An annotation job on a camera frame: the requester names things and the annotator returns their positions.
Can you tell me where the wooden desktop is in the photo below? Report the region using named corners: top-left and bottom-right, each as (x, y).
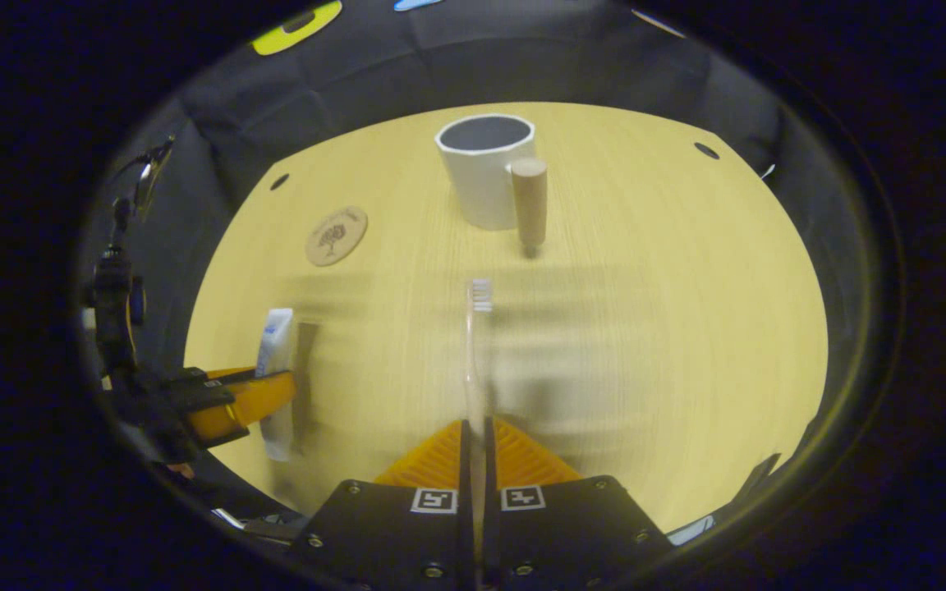
top-left (184, 101), bottom-right (829, 534)

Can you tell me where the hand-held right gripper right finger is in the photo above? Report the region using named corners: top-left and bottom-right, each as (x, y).
top-left (483, 417), bottom-right (675, 591)

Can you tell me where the black backdrop cloth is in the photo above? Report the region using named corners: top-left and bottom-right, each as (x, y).
top-left (83, 0), bottom-right (852, 395)

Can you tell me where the white toothpaste tube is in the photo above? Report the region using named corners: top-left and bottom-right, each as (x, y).
top-left (255, 308), bottom-right (297, 462)

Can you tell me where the white cup with wooden handle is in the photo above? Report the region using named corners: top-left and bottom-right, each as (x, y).
top-left (434, 113), bottom-right (549, 257)

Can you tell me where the round wooden coaster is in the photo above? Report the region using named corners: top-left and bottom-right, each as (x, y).
top-left (305, 205), bottom-right (369, 268)

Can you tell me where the beige toothbrush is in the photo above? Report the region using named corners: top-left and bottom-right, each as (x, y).
top-left (463, 277), bottom-right (494, 526)

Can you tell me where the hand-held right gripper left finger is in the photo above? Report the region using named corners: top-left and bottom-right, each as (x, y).
top-left (292, 419), bottom-right (474, 591)

